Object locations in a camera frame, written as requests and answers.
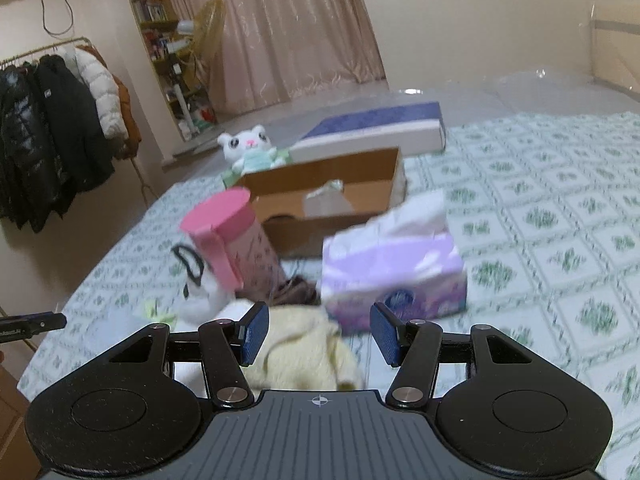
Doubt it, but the black hanging cord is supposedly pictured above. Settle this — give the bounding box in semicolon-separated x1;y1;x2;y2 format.
41;0;74;37

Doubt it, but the brown jacket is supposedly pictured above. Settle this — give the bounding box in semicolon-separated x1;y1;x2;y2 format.
79;44;144;162

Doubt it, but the black puffer jacket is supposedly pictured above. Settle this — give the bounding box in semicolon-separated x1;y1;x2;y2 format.
0;66;77;234

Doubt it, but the white puffer jacket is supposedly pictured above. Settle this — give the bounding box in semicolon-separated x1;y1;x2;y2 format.
74;47;129;139

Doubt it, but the covered standing fan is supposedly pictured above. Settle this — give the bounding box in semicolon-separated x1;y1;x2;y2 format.
176;0;227;113

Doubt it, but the white plush toy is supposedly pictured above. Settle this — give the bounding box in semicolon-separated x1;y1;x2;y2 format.
217;124;292;177

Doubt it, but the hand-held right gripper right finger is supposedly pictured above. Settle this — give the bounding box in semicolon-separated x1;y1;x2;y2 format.
369;302;547;409

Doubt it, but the pink cartoon canister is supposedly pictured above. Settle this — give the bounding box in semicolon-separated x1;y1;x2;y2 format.
179;187;289;294

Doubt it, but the brown ruffled scrunchie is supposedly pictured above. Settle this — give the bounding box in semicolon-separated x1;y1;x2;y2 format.
270;276;324;309

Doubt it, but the black coat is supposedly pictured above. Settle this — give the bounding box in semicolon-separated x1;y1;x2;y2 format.
31;54;117;195

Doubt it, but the blue and white flat box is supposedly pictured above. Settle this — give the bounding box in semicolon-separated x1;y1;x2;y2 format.
289;101;447;164

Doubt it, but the metal coat rack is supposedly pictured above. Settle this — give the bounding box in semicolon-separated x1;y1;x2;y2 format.
0;36;162;207

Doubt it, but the clear plastic sheet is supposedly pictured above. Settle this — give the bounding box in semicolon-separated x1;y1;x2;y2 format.
390;66;640;132

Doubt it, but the cream towel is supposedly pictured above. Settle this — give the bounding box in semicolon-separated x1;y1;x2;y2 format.
214;304;369;392

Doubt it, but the pale crumpled cloth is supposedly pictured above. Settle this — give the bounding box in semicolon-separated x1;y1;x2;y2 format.
302;179;359;219

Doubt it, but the purple tissue pack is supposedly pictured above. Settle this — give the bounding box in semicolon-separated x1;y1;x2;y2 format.
320;189;469;334

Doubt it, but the cardboard box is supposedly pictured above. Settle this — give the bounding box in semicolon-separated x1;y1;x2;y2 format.
234;146;409;260

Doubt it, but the beige curtain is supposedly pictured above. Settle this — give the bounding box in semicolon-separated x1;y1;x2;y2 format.
160;0;389;112

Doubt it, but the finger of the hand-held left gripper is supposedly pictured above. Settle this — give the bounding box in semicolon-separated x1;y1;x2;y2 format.
0;312;67;344

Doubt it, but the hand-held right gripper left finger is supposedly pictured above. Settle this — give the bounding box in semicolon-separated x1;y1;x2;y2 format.
92;302;271;409

